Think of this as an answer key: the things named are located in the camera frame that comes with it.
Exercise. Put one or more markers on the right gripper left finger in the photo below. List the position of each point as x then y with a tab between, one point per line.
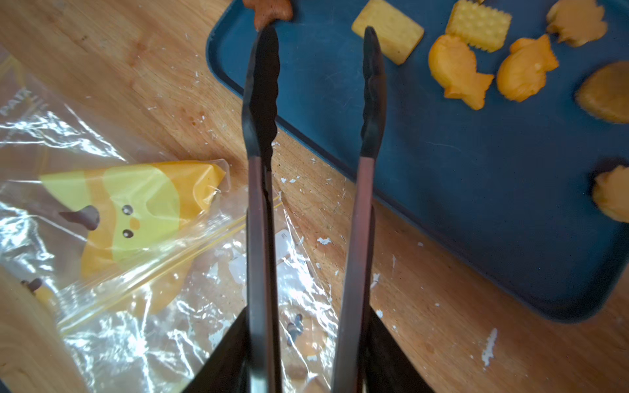
226	370

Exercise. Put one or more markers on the waffle square cookie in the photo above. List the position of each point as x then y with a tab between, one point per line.
479	26

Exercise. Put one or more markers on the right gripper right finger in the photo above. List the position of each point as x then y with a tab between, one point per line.
387	368

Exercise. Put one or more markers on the bag with yellow duck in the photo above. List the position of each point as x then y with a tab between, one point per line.
73	205

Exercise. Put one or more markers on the clear bag lower right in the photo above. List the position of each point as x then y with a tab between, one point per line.
152	326

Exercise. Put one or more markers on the rectangular yellow cookie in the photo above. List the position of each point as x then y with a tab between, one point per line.
398	34

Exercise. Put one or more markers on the black metal tongs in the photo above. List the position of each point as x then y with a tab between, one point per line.
259	112

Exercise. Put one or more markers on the orange fish cookie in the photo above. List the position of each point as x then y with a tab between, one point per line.
454	66

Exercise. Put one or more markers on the dark blue tray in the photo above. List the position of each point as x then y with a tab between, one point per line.
506	188

